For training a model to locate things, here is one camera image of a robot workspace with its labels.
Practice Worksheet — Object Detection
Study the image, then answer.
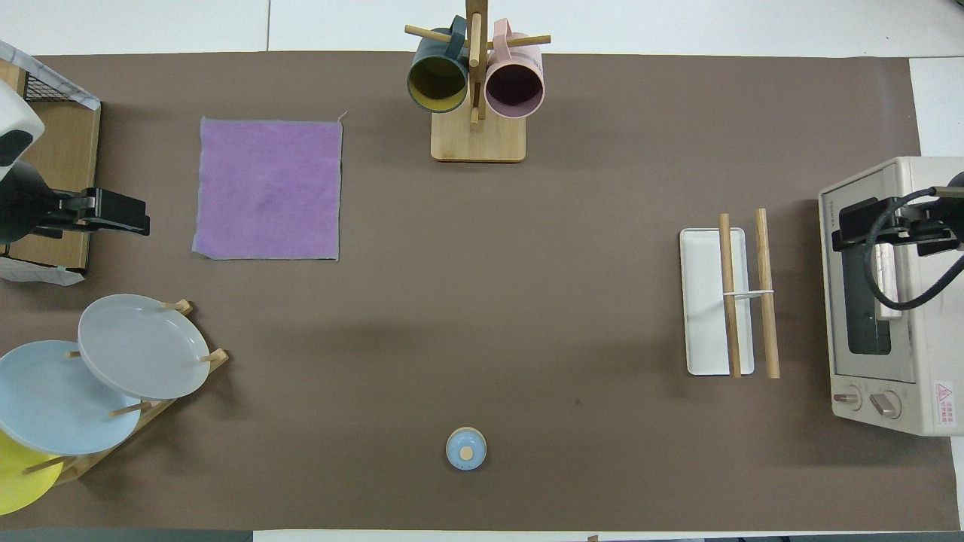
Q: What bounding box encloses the dark green mug yellow inside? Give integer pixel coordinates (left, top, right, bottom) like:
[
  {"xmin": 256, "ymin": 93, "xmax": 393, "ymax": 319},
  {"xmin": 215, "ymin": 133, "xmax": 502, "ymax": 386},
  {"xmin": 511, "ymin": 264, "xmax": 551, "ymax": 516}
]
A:
[{"xmin": 407, "ymin": 17, "xmax": 471, "ymax": 114}]

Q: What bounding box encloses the wooden plate rack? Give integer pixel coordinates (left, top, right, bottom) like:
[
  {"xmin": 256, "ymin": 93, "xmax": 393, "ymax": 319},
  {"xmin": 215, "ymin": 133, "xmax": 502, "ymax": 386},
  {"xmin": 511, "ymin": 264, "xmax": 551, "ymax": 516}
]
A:
[{"xmin": 23, "ymin": 300, "xmax": 230, "ymax": 486}]

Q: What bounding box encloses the wooden shelf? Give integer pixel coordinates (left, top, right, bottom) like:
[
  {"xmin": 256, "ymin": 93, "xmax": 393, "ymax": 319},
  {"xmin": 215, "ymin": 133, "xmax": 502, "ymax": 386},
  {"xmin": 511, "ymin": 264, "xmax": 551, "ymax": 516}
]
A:
[{"xmin": 0, "ymin": 59, "xmax": 102, "ymax": 273}]

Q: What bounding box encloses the purple towel with grey back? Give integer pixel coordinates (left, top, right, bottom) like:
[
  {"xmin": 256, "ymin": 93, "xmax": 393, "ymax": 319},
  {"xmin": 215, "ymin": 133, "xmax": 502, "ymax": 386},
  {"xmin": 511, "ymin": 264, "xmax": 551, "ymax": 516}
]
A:
[{"xmin": 192, "ymin": 111, "xmax": 349, "ymax": 263}]

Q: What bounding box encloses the yellow plate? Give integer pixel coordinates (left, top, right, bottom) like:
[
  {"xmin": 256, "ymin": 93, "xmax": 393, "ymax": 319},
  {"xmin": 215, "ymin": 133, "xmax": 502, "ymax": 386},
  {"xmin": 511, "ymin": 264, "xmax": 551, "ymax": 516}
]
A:
[{"xmin": 0, "ymin": 429, "xmax": 65, "ymax": 516}]

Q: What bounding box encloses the black wire basket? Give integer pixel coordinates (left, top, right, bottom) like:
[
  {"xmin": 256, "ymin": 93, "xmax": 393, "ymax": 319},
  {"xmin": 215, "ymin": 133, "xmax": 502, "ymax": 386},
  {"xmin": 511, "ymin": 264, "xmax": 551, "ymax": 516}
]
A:
[{"xmin": 23, "ymin": 69, "xmax": 63, "ymax": 103}]

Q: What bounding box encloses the light blue plate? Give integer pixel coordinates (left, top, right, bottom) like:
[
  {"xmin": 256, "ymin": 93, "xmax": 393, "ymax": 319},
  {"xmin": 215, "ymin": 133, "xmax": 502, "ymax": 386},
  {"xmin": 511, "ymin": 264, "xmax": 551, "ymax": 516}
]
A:
[{"xmin": 0, "ymin": 340, "xmax": 142, "ymax": 456}]

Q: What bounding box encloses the marbled white cloth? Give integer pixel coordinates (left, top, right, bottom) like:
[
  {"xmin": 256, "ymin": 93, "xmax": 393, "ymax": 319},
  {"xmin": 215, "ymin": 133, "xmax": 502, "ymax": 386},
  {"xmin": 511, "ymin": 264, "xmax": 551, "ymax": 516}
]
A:
[{"xmin": 0, "ymin": 256, "xmax": 86, "ymax": 287}]

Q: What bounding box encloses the brown table mat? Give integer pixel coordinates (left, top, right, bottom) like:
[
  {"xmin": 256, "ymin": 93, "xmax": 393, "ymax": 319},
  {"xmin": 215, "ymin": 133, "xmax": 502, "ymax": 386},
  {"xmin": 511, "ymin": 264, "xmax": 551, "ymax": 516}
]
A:
[{"xmin": 0, "ymin": 51, "xmax": 961, "ymax": 531}]

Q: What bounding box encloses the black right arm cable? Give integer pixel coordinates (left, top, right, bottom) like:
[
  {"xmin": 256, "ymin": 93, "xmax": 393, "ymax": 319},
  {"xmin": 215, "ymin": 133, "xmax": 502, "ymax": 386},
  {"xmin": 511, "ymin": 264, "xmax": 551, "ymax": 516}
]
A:
[{"xmin": 866, "ymin": 186, "xmax": 964, "ymax": 312}]

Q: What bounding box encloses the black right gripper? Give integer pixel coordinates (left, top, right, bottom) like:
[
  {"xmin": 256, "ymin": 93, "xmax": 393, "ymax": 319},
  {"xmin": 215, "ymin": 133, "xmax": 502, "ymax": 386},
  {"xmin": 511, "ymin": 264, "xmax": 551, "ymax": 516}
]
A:
[{"xmin": 831, "ymin": 172, "xmax": 964, "ymax": 257}]

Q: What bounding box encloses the wooden mug tree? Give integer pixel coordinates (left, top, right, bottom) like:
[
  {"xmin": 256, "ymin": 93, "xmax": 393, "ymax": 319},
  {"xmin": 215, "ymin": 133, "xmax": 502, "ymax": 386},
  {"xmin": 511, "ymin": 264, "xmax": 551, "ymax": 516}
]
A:
[{"xmin": 404, "ymin": 0, "xmax": 552, "ymax": 163}]

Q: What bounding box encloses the pink mug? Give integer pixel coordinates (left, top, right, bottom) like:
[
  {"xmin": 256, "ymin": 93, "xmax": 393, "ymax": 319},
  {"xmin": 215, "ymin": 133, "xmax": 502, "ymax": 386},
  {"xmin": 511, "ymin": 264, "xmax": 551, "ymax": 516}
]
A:
[{"xmin": 484, "ymin": 19, "xmax": 545, "ymax": 120}]

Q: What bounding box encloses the grey plate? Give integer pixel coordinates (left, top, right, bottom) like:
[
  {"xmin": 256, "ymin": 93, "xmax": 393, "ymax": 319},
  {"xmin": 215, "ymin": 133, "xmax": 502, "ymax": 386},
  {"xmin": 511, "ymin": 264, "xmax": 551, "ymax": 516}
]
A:
[{"xmin": 78, "ymin": 294, "xmax": 212, "ymax": 400}]

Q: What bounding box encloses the beige toaster oven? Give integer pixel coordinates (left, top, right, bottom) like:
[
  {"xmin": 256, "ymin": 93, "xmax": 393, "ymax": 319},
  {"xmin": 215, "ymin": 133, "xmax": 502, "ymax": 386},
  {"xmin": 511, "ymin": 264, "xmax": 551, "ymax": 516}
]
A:
[{"xmin": 819, "ymin": 156, "xmax": 964, "ymax": 437}]

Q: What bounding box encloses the blue bell with wooden knob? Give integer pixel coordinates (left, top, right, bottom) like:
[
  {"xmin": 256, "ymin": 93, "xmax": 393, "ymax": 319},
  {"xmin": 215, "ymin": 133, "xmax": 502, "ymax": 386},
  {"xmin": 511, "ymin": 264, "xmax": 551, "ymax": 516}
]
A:
[{"xmin": 446, "ymin": 426, "xmax": 487, "ymax": 471}]

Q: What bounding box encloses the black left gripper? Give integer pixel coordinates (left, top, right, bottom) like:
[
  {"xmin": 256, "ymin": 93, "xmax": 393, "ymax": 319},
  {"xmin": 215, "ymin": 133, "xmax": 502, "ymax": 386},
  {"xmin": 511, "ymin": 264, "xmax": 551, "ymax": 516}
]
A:
[{"xmin": 0, "ymin": 161, "xmax": 151, "ymax": 246}]

